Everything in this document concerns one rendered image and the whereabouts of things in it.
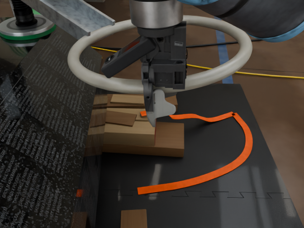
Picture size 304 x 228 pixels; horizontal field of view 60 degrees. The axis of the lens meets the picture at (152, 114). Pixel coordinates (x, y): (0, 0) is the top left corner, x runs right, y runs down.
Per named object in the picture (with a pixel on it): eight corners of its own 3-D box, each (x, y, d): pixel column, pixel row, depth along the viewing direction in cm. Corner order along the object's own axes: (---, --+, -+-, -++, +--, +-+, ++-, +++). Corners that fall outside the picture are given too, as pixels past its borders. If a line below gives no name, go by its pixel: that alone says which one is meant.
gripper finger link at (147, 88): (152, 114, 51) (150, 70, 47) (144, 114, 51) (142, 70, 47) (155, 105, 55) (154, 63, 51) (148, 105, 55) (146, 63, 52)
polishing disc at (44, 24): (56, 15, 118) (55, 12, 117) (52, 33, 101) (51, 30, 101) (5, 18, 114) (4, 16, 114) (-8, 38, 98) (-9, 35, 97)
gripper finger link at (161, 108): (175, 134, 54) (175, 91, 50) (146, 133, 54) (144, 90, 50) (176, 126, 56) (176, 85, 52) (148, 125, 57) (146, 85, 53)
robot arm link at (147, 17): (123, 2, 40) (134, -12, 48) (127, 34, 43) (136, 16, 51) (182, 1, 39) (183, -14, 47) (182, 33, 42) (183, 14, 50)
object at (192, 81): (31, 67, 71) (27, 56, 69) (142, 16, 102) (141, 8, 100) (193, 124, 45) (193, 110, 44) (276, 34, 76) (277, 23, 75)
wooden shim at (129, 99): (110, 103, 198) (110, 101, 197) (113, 95, 205) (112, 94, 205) (143, 105, 196) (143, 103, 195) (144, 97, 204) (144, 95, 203)
